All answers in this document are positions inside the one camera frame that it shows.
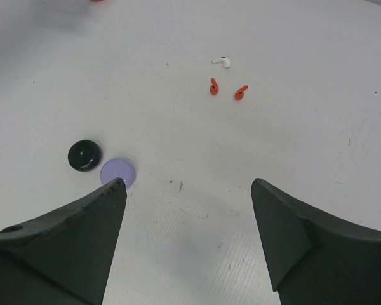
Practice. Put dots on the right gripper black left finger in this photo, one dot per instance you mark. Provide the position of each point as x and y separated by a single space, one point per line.
65 255

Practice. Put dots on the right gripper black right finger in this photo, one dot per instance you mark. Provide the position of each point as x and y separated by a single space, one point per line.
312 256

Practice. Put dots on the purple round earbud charging case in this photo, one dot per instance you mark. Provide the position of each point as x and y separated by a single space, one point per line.
118 168

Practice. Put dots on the black round charging case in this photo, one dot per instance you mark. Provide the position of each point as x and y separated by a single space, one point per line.
84 155

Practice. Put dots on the orange earbud upper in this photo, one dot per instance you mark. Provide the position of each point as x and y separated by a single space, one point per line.
240 93

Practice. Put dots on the orange earbud lower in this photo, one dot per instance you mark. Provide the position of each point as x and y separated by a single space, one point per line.
214 88

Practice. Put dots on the white earbud near orange ones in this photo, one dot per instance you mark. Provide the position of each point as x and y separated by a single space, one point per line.
224 61

